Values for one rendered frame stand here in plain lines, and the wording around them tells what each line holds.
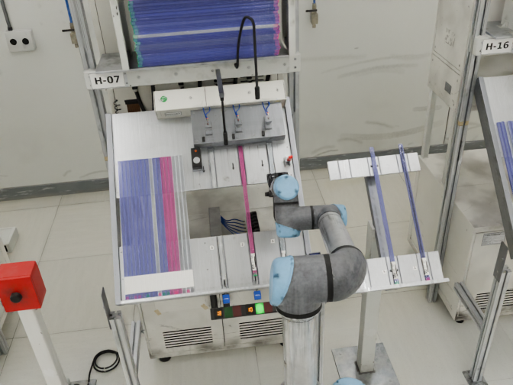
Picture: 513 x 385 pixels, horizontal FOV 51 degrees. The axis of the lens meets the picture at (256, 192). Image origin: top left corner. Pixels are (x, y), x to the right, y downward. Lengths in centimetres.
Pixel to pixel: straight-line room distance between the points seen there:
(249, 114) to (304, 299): 92
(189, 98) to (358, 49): 188
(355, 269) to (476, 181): 155
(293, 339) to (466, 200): 145
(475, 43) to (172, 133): 119
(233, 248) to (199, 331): 67
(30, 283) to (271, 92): 111
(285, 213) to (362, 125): 234
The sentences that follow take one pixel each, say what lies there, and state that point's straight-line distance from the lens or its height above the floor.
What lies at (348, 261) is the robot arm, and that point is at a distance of 131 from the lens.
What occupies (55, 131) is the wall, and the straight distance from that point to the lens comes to 384.
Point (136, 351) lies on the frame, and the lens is 233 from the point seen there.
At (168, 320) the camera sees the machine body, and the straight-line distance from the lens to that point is 245.
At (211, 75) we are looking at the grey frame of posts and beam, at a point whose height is 133.
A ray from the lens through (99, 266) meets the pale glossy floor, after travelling 330.
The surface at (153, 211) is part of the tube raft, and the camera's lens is 197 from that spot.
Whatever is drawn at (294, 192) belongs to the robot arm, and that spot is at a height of 114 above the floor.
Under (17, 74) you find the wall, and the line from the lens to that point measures 373.
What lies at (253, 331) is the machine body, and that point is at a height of 16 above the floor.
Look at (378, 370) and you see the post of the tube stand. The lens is 261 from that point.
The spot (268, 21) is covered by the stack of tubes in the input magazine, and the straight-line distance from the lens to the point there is 193.
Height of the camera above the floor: 202
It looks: 33 degrees down
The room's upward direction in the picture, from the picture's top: 3 degrees counter-clockwise
